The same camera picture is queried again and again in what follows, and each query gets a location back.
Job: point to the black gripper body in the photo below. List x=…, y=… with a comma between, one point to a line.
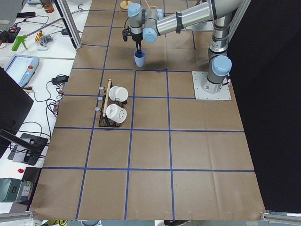
x=136, y=38

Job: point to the blue plastic cup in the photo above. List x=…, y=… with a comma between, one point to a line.
x=139, y=57

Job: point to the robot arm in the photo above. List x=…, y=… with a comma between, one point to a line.
x=149, y=23

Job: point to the wooden mug tree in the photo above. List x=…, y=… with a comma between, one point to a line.
x=125, y=3

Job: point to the white smiley mug right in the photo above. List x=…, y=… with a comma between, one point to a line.
x=117, y=93

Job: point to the white smiley mug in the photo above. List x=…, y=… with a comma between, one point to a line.
x=116, y=113
x=117, y=93

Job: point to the white smiley mug left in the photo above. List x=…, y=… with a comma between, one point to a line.
x=116, y=113

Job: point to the black power brick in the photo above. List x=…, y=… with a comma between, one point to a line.
x=59, y=79

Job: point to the black smartphone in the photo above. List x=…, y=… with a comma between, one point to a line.
x=26, y=14

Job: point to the blue teach pendant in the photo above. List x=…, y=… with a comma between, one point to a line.
x=21, y=68

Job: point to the black monitor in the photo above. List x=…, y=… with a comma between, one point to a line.
x=15, y=104

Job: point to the green device box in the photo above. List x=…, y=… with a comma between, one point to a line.
x=15, y=190

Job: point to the aluminium frame post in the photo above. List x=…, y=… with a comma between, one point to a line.
x=65, y=13

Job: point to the black wire cup rack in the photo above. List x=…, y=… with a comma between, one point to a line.
x=105, y=101

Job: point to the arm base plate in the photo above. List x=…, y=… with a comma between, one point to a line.
x=205, y=90

